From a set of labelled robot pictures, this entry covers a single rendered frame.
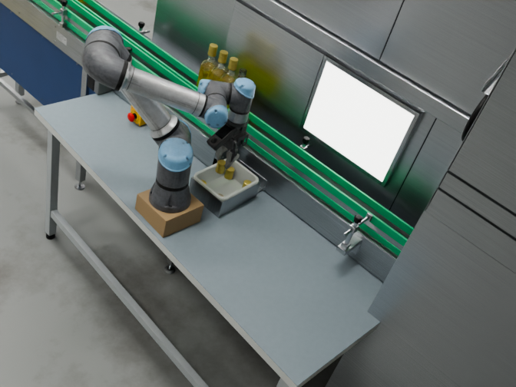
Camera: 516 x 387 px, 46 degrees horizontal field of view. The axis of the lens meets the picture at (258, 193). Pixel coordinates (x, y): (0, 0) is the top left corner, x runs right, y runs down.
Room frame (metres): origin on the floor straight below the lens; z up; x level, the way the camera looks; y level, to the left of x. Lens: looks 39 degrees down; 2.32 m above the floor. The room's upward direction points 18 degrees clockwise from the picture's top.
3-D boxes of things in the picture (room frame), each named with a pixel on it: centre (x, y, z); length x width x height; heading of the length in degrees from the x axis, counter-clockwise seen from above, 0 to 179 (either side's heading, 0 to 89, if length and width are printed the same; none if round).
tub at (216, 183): (1.87, 0.13, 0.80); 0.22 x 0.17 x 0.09; 150
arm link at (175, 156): (1.67, 0.31, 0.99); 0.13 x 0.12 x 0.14; 16
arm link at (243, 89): (1.85, 0.16, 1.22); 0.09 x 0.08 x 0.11; 106
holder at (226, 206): (1.89, 0.12, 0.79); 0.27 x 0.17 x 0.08; 150
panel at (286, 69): (2.16, -0.07, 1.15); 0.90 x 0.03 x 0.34; 60
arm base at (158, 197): (1.66, 0.30, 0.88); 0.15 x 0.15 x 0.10
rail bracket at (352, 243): (1.69, -0.37, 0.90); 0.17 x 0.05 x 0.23; 150
